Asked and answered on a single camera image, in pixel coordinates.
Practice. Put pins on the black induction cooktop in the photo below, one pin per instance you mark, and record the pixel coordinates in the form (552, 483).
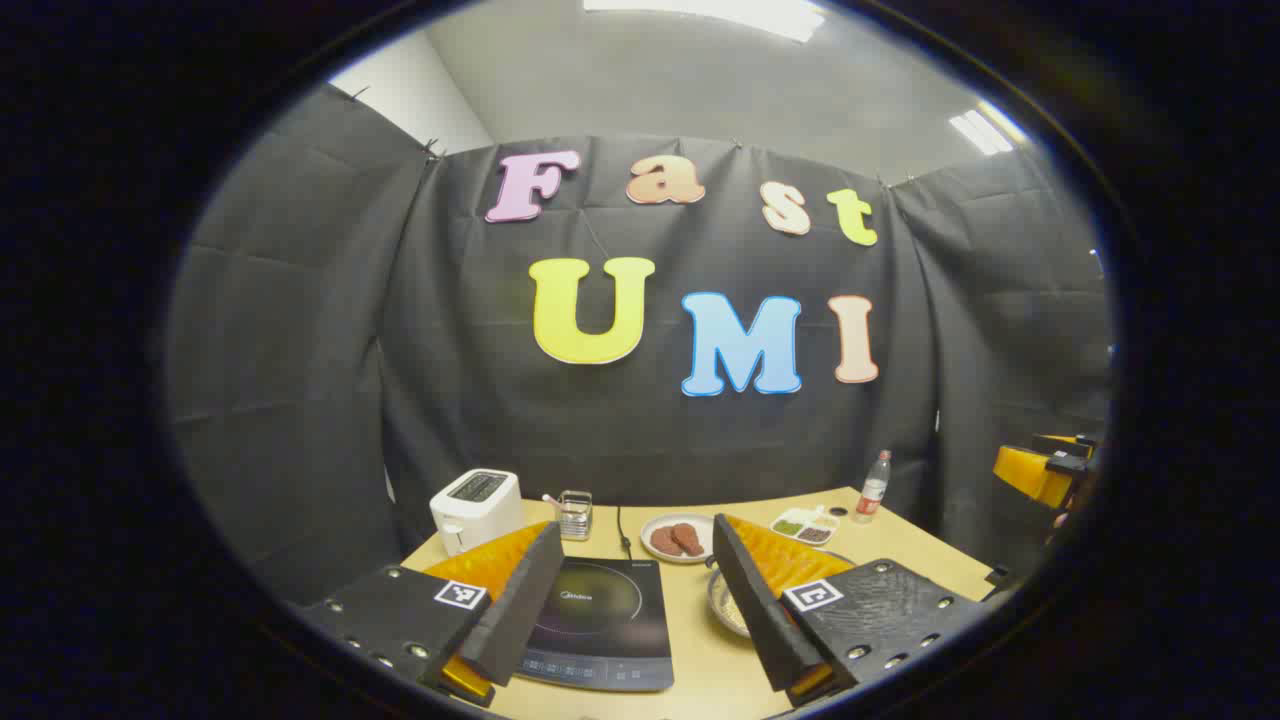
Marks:
(620, 620)

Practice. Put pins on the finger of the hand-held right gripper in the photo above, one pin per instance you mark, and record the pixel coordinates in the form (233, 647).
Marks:
(1065, 442)
(1030, 478)

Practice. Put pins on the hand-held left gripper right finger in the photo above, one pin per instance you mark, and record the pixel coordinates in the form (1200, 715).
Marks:
(760, 610)

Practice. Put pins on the brown steak piece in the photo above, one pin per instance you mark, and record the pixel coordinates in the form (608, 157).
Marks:
(690, 538)
(664, 543)

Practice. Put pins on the heap of green mung beans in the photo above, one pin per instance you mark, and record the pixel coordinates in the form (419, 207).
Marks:
(787, 526)

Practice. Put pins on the heap of dark red beans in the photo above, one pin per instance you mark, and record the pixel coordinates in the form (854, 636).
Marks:
(815, 535)

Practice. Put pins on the clear water bottle red label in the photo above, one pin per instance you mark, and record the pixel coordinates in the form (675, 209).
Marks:
(872, 495)

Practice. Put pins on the white divided dish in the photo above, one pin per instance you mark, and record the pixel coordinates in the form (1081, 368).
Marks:
(815, 515)

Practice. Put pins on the large layer of soybeans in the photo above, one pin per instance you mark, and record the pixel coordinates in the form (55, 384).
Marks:
(738, 612)

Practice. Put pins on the ceiling light panel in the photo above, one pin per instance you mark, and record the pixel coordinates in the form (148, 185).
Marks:
(985, 130)

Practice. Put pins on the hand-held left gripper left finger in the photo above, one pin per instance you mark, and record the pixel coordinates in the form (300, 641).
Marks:
(520, 610)

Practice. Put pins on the black backdrop cloth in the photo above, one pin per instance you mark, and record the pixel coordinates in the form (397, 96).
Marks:
(450, 400)

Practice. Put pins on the round white plate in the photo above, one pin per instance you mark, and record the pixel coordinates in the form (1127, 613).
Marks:
(680, 518)

